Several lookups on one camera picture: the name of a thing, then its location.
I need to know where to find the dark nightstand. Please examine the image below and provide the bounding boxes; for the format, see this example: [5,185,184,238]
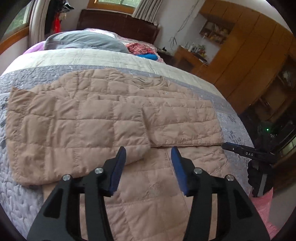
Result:
[158,47,176,66]

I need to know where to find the wooden desk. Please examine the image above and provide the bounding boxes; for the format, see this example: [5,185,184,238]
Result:
[174,45,210,75]

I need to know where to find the red plaid cloth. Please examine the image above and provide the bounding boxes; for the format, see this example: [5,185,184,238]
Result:
[127,42,159,55]

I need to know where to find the large wooden-framed window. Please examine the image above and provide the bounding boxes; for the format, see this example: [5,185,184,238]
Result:
[0,5,33,55]

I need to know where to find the wooden wardrobe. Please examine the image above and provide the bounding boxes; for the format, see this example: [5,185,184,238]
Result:
[199,0,296,114]

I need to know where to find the hanging wall cable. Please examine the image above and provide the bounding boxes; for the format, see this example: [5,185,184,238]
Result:
[170,0,197,47]

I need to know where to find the grey-blue pillow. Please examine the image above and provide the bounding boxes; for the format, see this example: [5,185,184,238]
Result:
[44,31,130,54]

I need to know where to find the shelf ornaments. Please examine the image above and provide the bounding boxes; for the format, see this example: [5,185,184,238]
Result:
[199,21,234,44]

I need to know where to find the dark wooden headboard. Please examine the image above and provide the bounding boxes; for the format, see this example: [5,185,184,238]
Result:
[77,9,161,44]

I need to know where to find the person's right hand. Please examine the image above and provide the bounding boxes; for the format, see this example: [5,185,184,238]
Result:
[247,160,275,197]

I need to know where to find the small wooden-framed window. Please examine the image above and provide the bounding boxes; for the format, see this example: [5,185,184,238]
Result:
[88,0,144,15]

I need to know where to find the clutter of desk bottles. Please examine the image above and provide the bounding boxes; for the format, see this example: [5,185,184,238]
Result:
[185,42,207,58]

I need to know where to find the long white curtain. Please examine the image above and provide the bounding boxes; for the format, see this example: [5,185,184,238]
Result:
[29,0,55,44]

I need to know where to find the black bag with red item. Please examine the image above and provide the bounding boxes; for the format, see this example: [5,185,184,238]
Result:
[45,0,74,33]

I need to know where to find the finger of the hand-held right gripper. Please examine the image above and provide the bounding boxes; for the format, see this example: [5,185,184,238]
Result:
[221,142,243,155]

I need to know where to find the purple blanket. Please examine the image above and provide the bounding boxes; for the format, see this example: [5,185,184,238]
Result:
[23,41,47,55]

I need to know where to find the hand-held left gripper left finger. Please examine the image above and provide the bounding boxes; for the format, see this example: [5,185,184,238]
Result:
[26,146,127,241]

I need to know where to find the red hanging garment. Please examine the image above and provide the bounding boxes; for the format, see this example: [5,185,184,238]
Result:
[53,13,66,33]

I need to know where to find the beige quilted jacket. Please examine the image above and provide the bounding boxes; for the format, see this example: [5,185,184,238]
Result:
[5,69,232,241]

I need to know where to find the blue cloth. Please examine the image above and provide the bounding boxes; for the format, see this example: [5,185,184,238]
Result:
[135,54,163,62]

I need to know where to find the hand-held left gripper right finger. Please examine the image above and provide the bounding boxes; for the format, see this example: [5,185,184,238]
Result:
[171,146,271,241]

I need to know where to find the short beige curtain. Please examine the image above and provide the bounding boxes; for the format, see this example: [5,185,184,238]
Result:
[132,0,168,24]

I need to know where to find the grey floral bed quilt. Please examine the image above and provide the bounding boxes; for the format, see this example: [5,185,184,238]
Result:
[0,49,257,241]

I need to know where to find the dark wooden shelf unit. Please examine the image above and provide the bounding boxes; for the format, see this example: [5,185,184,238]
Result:
[240,56,296,149]

